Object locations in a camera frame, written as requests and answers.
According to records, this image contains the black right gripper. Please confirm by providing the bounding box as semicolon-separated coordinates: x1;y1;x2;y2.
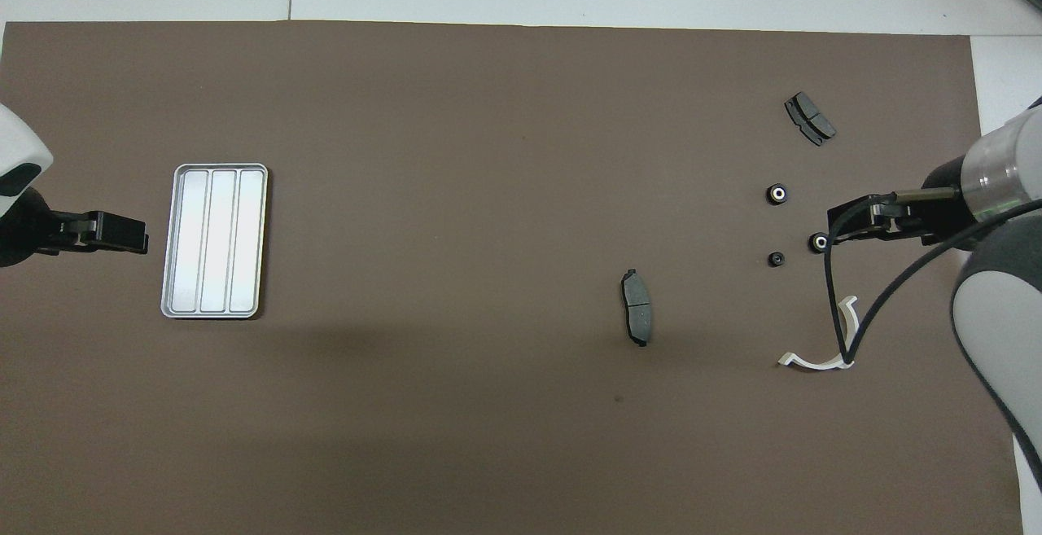
828;156;978;247

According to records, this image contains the long grey brake pad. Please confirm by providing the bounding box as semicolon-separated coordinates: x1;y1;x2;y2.
620;268;655;348

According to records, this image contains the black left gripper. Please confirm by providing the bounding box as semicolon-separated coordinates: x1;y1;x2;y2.
0;187;150;267

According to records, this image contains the silver metal tray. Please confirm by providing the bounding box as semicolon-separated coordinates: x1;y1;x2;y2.
160;163;269;320

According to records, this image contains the brown table mat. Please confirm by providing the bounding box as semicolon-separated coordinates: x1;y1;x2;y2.
0;20;1025;535

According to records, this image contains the short grey brake pad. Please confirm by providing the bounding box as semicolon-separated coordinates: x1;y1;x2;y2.
784;92;837;147

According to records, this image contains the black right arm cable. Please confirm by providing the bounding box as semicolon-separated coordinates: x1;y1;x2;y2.
822;189;1042;369

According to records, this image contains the white curved plastic bracket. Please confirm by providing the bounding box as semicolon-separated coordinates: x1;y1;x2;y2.
777;296;860;371

